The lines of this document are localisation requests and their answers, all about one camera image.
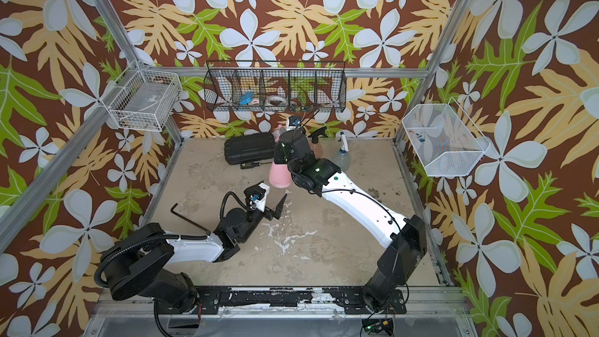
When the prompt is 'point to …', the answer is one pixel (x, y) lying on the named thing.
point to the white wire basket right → (444, 141)
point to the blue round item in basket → (246, 97)
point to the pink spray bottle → (280, 175)
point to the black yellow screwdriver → (248, 165)
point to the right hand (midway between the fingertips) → (280, 141)
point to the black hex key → (207, 231)
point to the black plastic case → (249, 148)
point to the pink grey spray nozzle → (276, 134)
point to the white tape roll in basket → (276, 97)
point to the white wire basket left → (142, 100)
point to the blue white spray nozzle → (345, 146)
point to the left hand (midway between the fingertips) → (273, 185)
